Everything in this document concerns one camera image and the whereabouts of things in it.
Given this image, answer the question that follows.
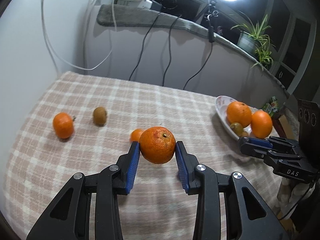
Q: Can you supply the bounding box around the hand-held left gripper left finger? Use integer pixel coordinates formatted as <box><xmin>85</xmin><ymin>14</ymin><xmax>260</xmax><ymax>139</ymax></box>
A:
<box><xmin>26</xmin><ymin>141</ymin><xmax>140</xmax><ymax>240</ymax></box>

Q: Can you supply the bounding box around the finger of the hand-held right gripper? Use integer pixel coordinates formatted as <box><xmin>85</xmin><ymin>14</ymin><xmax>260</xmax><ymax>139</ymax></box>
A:
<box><xmin>238</xmin><ymin>137</ymin><xmax>302</xmax><ymax>167</ymax></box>
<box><xmin>249</xmin><ymin>136</ymin><xmax>295</xmax><ymax>153</ymax></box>

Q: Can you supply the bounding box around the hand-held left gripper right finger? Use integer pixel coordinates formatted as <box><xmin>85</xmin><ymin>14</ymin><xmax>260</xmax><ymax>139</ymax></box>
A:
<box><xmin>175</xmin><ymin>141</ymin><xmax>292</xmax><ymax>240</ymax></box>

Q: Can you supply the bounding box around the smooth oval orange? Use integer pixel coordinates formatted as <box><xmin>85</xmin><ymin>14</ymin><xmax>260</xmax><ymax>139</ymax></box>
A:
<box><xmin>251</xmin><ymin>110</ymin><xmax>273</xmax><ymax>139</ymax></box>

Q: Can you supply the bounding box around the kiwi fruit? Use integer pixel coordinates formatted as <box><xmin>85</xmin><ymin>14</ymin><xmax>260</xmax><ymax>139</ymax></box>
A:
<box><xmin>230</xmin><ymin>122</ymin><xmax>244</xmax><ymax>135</ymax></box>
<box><xmin>93</xmin><ymin>107</ymin><xmax>107</xmax><ymax>126</ymax></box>

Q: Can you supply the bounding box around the small mottled tangerine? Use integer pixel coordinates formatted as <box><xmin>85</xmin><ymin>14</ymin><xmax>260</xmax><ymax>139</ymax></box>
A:
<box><xmin>139</xmin><ymin>126</ymin><xmax>176</xmax><ymax>165</ymax></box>

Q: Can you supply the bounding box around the large bumpy orange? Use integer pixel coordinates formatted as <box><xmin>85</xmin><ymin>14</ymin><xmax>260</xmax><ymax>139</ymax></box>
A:
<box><xmin>226</xmin><ymin>101</ymin><xmax>252</xmax><ymax>128</ymax></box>

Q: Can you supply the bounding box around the white bowl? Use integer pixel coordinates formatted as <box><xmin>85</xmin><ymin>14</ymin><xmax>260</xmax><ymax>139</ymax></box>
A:
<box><xmin>215</xmin><ymin>95</ymin><xmax>279</xmax><ymax>142</ymax></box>

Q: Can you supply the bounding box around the person's right forearm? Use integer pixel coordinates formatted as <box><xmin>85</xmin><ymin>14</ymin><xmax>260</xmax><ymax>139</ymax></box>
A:
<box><xmin>277</xmin><ymin>177</ymin><xmax>312</xmax><ymax>214</ymax></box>

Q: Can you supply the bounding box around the tiny orange kumquat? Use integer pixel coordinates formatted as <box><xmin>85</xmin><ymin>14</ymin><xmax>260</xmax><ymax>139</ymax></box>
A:
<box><xmin>130</xmin><ymin>129</ymin><xmax>144</xmax><ymax>142</ymax></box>

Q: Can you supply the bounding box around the plaid tablecloth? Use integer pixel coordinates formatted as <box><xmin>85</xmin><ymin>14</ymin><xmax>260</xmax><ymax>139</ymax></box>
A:
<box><xmin>4</xmin><ymin>70</ymin><xmax>290</xmax><ymax>240</ymax></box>

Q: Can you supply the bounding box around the colourful snack packet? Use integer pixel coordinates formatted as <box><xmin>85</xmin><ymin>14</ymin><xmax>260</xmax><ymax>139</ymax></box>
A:
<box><xmin>262</xmin><ymin>97</ymin><xmax>280</xmax><ymax>117</ymax></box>

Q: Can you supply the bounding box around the small tangerine with stem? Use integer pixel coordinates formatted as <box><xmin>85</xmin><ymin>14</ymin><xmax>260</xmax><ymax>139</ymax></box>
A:
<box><xmin>52</xmin><ymin>112</ymin><xmax>77</xmax><ymax>139</ymax></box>

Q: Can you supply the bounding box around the plant pot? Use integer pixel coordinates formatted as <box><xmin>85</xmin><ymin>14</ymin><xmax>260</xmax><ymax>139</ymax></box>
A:
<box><xmin>237</xmin><ymin>31</ymin><xmax>258</xmax><ymax>53</ymax></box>

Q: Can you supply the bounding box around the spider plant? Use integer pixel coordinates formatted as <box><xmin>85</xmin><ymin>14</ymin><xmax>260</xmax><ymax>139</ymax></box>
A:
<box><xmin>230</xmin><ymin>11</ymin><xmax>275</xmax><ymax>70</ymax></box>

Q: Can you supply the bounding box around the black power adapter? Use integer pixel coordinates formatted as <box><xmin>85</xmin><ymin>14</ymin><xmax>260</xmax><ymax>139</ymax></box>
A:
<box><xmin>150</xmin><ymin>0</ymin><xmax>163</xmax><ymax>12</ymax></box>

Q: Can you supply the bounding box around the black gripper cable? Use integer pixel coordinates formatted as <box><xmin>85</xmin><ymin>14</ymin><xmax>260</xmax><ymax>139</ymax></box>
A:
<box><xmin>277</xmin><ymin>180</ymin><xmax>315</xmax><ymax>220</ymax></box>

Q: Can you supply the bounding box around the long white cable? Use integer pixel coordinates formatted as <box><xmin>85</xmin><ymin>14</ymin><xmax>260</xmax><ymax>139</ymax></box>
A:
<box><xmin>41</xmin><ymin>0</ymin><xmax>113</xmax><ymax>71</ymax></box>

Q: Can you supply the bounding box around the black ring light cable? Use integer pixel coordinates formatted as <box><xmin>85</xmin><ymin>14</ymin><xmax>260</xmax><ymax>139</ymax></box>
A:
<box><xmin>184</xmin><ymin>12</ymin><xmax>215</xmax><ymax>90</ymax></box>

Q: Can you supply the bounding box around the black power cable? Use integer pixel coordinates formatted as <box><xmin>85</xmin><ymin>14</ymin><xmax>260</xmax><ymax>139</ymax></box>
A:
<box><xmin>162</xmin><ymin>15</ymin><xmax>182</xmax><ymax>87</ymax></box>
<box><xmin>129</xmin><ymin>12</ymin><xmax>160</xmax><ymax>82</ymax></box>

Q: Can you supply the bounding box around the short white cable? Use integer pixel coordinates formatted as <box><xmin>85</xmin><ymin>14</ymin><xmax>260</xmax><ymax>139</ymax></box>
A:
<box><xmin>112</xmin><ymin>0</ymin><xmax>118</xmax><ymax>32</ymax></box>

